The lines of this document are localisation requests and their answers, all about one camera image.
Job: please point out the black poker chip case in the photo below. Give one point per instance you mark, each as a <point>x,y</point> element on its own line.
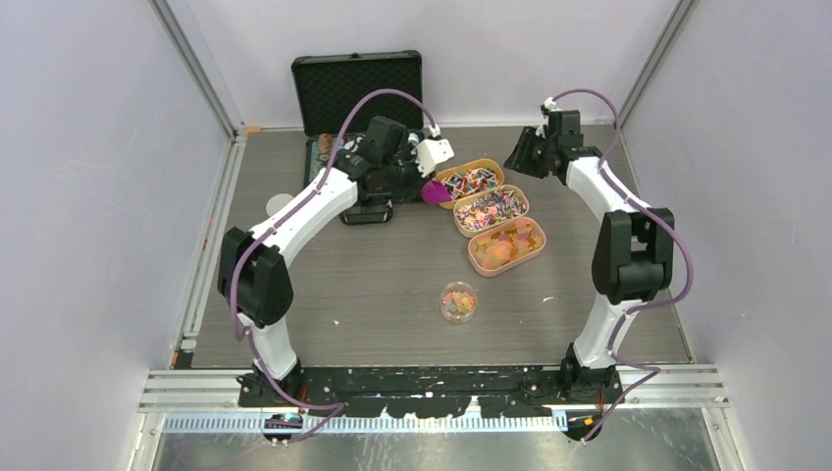
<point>327,88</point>

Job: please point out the beige tray swirl lollipops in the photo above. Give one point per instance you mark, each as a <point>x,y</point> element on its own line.
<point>475,214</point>

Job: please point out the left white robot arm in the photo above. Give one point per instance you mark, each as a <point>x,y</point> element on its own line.
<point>254,274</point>

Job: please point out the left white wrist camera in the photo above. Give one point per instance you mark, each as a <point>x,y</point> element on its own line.
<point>432,151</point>

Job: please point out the magenta plastic scoop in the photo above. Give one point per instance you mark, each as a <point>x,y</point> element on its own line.
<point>435,193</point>

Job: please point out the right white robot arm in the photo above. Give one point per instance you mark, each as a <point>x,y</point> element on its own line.
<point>633,258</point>

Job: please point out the pink tray popsicle candies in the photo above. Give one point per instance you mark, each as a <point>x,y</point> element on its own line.
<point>502,248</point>

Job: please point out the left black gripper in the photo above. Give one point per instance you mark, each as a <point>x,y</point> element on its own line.
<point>415,185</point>

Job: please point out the clear round plastic jar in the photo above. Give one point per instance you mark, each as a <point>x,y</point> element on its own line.
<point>458,302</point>

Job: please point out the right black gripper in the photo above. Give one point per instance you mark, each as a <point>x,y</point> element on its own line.
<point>519,159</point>

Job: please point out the orange tray with lollipops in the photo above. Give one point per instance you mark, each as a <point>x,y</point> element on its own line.
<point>469,179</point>

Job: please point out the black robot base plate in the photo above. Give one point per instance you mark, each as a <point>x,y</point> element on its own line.
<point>434,391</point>

